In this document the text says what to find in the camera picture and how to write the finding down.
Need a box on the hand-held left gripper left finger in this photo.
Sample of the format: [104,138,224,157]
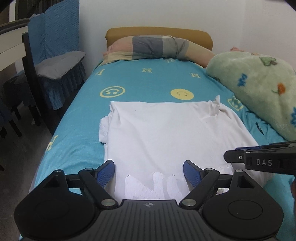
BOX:
[43,159,119,209]

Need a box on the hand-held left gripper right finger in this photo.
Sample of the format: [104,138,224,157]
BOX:
[179,160,256,208]

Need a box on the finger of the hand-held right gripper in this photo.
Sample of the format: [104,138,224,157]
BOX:
[225,149,246,164]
[235,142,296,151]

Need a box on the white shirt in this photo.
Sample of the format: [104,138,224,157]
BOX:
[99,95,273,200]

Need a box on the green fleece printed blanket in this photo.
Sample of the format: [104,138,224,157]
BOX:
[206,51,296,141]

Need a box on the blue covered chair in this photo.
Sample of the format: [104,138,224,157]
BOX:
[0,100,23,172]
[28,0,87,110]

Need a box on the grey seat cushion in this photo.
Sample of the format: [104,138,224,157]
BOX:
[36,51,86,80]

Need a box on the checked pillow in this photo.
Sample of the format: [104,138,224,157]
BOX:
[103,35,216,67]

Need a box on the white table with black legs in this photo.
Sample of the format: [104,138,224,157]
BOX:
[0,19,58,135]

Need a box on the dark barred window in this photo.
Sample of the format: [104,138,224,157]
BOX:
[0,0,57,27]

